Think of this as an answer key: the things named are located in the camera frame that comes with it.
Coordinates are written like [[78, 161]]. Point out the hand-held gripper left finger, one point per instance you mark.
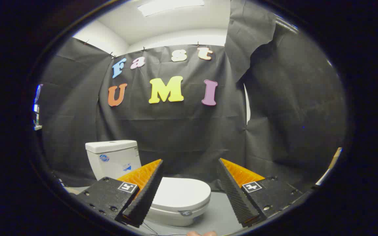
[[146, 196]]

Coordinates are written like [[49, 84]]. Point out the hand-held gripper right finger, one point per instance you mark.
[[235, 196]]

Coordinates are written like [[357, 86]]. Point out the white toilet lid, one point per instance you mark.
[[180, 193]]

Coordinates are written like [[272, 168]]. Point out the white toilet bowl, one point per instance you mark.
[[169, 218]]

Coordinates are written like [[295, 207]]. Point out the grey round lid tab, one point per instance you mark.
[[185, 213]]

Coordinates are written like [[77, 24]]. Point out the black backdrop cloth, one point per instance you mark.
[[182, 131]]

